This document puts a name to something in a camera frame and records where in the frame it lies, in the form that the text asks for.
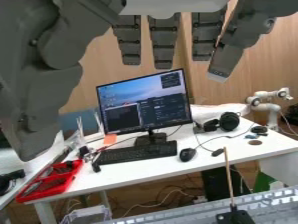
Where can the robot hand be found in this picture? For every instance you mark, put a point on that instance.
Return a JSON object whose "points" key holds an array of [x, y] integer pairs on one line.
{"points": [[40, 66]]}

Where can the computer monitor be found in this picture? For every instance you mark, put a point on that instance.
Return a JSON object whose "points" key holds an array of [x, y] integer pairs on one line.
{"points": [[147, 103]]}

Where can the white desk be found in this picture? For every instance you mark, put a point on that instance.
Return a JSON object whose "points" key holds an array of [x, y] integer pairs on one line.
{"points": [[177, 170], [27, 166]]}

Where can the red tray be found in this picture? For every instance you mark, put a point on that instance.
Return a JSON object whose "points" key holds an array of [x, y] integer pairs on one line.
{"points": [[67, 166], [40, 188]]}

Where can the black keyboard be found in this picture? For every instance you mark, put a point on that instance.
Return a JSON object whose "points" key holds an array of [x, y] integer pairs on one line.
{"points": [[137, 152]]}

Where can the black headphones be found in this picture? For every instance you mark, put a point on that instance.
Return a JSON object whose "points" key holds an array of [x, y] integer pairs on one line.
{"points": [[228, 121], [8, 181]]}

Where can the black mouse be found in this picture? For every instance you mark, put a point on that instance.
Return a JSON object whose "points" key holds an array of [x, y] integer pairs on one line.
{"points": [[188, 154]]}

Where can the small white jointed device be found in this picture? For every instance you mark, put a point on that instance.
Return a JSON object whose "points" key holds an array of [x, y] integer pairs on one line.
{"points": [[266, 103]]}

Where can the thin stick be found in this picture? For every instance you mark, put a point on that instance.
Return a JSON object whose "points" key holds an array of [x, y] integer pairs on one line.
{"points": [[229, 180]]}

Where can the black plate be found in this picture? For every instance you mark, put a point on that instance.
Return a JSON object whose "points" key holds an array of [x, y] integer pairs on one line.
{"points": [[234, 216]]}

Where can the clear box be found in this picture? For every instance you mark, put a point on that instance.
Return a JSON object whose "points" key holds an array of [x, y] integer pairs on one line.
{"points": [[274, 203]]}

